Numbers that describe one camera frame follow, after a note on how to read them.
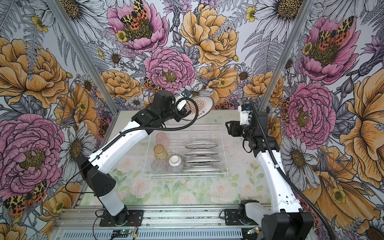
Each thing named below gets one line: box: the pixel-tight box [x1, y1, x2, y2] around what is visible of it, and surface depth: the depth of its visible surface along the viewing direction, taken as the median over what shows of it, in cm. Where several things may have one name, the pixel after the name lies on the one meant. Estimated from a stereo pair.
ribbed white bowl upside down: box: [166, 155, 185, 173], surface depth 88 cm
